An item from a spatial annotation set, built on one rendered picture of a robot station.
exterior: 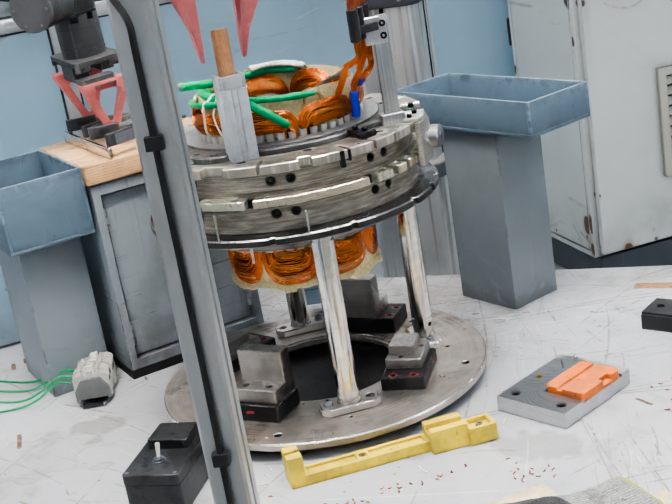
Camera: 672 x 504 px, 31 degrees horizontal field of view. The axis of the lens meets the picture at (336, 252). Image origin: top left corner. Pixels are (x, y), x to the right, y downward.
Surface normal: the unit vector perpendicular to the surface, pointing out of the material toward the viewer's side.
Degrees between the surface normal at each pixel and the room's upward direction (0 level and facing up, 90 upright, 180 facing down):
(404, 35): 90
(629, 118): 90
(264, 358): 90
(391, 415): 0
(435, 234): 90
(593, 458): 0
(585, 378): 0
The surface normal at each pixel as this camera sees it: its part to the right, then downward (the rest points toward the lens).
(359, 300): -0.37, 0.35
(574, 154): -0.94, 0.24
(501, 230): -0.77, 0.32
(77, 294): 0.50, 0.20
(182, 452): -0.15, -0.94
